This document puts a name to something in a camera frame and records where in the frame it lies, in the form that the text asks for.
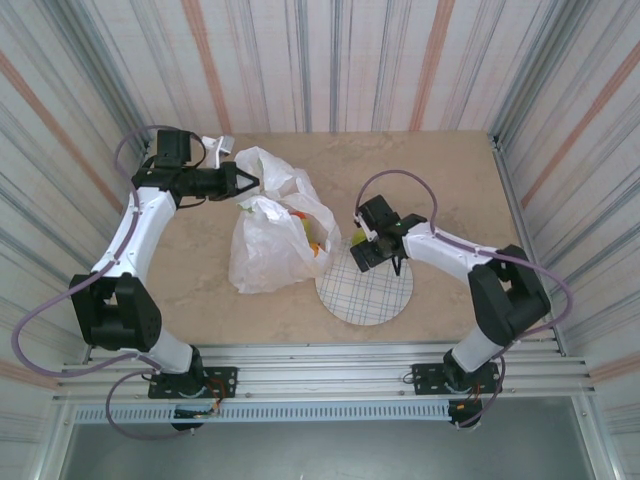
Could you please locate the green fruit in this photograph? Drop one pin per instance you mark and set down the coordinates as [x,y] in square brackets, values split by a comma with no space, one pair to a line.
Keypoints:
[358,238]

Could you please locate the white printed plastic bag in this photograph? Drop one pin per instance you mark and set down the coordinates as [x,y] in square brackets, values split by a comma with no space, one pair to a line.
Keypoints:
[265,250]

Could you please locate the yellow fruit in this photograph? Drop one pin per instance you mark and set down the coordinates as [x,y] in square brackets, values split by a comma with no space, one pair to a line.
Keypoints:
[306,230]

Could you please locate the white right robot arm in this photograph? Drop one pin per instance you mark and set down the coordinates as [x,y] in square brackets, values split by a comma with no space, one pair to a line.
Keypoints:
[440,247]

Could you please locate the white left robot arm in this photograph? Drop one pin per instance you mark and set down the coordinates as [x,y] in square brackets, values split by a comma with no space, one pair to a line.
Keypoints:
[135,230]

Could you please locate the round checked plate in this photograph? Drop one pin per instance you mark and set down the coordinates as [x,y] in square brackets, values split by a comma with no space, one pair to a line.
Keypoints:
[370,300]

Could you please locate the small circuit board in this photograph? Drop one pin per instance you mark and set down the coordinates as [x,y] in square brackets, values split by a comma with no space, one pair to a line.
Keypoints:
[460,406]
[195,413]

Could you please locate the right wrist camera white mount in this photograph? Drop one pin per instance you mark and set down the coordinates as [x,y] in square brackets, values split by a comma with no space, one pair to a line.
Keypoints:
[365,227]

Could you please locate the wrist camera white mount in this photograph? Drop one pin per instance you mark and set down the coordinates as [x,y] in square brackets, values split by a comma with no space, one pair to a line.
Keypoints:
[226,144]
[365,227]

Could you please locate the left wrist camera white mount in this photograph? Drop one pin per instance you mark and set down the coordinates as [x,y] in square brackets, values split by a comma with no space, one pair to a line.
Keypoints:
[226,144]

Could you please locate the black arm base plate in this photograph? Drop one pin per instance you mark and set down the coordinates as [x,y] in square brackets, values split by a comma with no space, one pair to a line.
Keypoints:
[225,380]
[425,377]

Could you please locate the aluminium side rail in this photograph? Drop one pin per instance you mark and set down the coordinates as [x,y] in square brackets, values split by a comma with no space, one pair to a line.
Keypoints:
[515,200]

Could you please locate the aluminium rail beam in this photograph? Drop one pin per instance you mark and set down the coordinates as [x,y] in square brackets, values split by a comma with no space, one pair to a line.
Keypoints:
[320,370]

